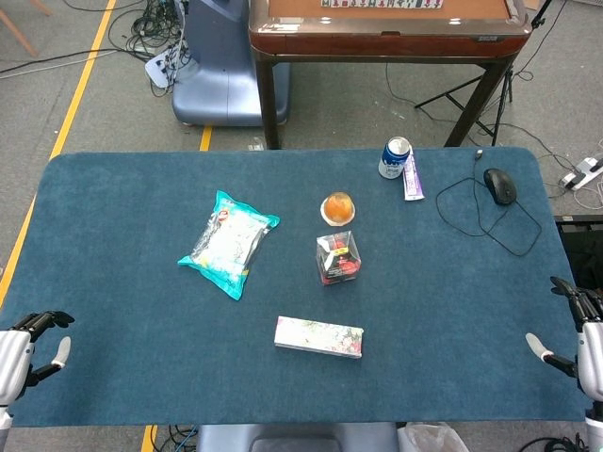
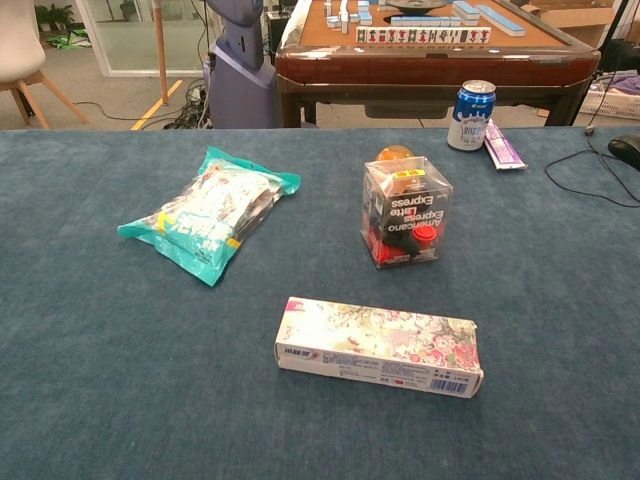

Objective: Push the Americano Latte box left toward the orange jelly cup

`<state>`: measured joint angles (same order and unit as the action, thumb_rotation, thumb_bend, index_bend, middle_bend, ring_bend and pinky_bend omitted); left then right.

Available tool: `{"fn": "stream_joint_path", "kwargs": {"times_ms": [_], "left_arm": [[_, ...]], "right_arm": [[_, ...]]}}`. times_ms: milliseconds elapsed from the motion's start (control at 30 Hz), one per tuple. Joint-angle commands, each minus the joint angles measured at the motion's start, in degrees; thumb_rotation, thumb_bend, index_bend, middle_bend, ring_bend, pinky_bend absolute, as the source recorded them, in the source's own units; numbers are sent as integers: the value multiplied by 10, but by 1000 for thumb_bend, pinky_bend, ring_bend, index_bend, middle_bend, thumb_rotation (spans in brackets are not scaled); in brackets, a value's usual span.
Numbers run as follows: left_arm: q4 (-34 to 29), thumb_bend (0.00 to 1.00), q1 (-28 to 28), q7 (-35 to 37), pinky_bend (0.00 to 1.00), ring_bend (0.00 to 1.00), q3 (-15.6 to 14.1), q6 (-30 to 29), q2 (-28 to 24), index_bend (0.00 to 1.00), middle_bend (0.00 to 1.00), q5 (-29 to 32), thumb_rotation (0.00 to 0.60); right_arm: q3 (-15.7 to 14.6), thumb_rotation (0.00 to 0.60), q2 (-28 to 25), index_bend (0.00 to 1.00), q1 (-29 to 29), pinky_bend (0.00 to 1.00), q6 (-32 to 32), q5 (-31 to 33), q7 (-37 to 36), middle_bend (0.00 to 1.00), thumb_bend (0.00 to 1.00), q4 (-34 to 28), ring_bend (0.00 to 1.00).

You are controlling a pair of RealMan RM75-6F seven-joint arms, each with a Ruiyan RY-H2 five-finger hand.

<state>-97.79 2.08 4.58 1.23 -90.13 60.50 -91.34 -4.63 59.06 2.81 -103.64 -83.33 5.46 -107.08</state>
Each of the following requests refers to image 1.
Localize grey own robot base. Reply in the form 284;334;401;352
195;422;399;452

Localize white power strip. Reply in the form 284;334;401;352
144;40;189;89
562;157;603;190

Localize orange jelly cup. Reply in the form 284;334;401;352
320;191;356;229

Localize clear plastic bag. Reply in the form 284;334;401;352
398;421;470;452

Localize black mouse cable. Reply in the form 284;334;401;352
435;149;543;258

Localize brown mahjong table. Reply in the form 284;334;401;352
248;0;533;151

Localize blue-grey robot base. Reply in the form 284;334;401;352
171;0;291;127

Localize black computer mouse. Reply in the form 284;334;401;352
483;168;518;205

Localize floral toothpaste box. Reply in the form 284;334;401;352
274;315;365;360

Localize face-up mahjong tile row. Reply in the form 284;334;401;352
321;0;444;9

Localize black equipment case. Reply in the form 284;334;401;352
555;214;603;288

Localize black floor cable tangle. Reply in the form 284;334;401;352
107;0;189;98

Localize purple white sachet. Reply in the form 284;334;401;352
402;149;425;202

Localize blue white drink can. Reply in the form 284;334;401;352
378;136;413;180

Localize teal clear snack bag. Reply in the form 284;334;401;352
177;189;281;301

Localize black tripod stand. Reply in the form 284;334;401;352
414;0;555;147

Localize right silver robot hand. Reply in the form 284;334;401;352
525;276;603;411

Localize blue felt table mat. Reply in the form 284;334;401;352
0;146;590;428

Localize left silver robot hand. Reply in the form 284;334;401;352
0;310;75;406

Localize white chair wooden legs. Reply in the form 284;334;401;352
0;0;53;57

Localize transparent small coffee box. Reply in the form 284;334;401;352
316;230;364;286

